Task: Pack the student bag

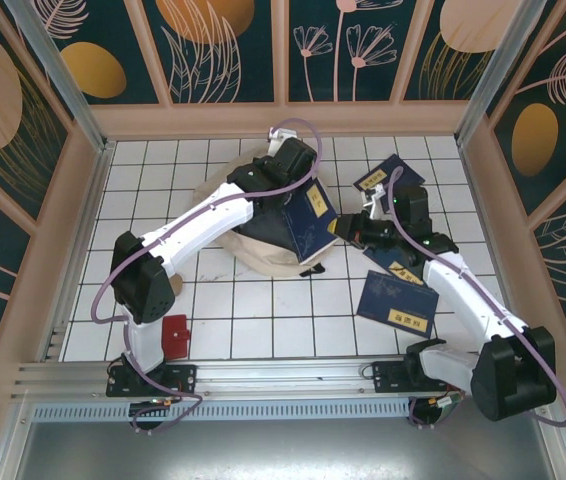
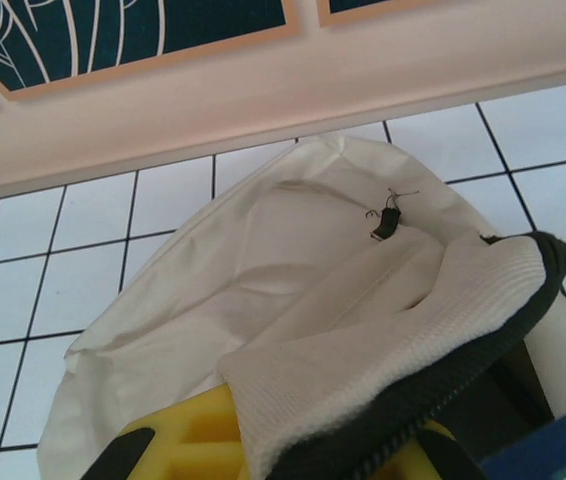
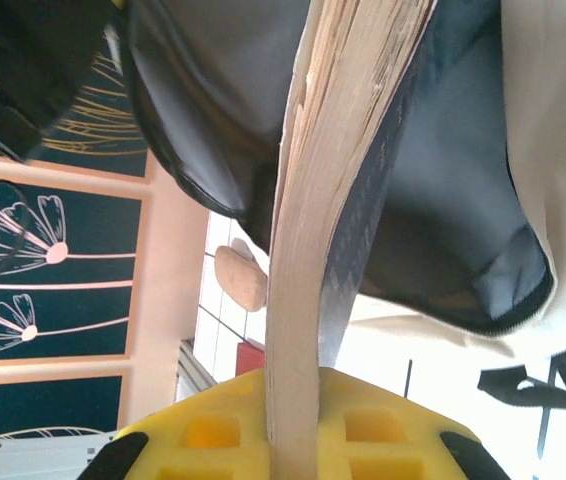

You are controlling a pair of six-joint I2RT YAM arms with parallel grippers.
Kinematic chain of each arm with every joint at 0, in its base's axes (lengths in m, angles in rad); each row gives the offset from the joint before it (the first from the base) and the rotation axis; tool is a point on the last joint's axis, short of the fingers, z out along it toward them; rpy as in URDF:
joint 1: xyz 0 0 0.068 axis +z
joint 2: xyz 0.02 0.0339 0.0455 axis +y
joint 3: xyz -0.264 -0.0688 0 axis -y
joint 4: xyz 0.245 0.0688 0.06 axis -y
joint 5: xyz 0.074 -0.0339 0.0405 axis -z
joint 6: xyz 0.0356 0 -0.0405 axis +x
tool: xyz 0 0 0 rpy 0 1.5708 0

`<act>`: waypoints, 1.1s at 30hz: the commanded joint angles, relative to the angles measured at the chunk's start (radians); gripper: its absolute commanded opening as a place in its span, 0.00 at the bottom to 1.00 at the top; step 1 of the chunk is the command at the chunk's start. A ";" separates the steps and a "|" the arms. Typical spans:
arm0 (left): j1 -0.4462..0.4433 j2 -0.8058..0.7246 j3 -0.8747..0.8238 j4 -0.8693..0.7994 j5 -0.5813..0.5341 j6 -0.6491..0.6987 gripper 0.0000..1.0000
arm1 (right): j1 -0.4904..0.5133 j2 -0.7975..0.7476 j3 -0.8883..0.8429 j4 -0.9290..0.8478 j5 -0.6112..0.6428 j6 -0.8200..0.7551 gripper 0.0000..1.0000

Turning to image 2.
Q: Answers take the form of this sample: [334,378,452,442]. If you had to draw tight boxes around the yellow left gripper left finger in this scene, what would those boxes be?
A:
[82,383,250,480]

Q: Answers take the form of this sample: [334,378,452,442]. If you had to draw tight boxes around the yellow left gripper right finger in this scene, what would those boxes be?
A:
[387,418,482,480]

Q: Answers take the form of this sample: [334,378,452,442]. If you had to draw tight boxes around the blue book with gold pattern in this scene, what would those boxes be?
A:
[477,399,566,480]

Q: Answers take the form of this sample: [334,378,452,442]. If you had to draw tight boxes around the cream canvas backpack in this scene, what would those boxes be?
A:
[36,133,566,480]

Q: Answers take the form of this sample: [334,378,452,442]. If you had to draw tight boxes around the dark panel gold circle leaves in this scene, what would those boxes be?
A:
[0,0,305,104]

